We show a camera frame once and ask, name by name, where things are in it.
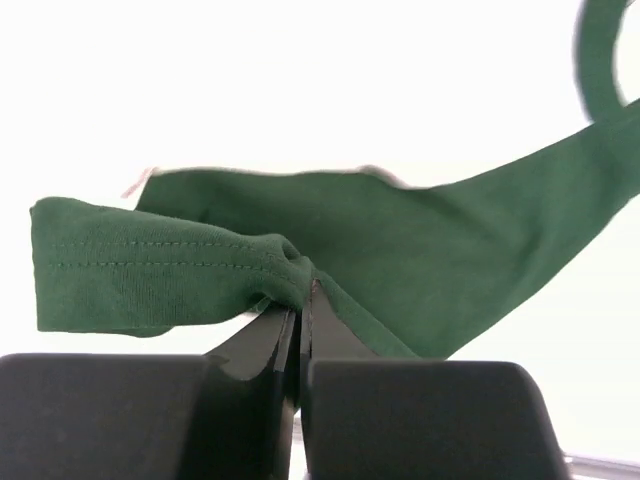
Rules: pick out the white and green raglan t-shirt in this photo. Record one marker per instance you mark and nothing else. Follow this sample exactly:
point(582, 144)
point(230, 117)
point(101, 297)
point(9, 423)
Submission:
point(409, 272)

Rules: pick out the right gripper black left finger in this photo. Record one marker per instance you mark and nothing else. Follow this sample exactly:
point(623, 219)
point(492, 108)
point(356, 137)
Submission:
point(226, 414)

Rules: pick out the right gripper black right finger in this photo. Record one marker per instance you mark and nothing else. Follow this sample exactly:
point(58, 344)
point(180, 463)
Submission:
point(369, 417)

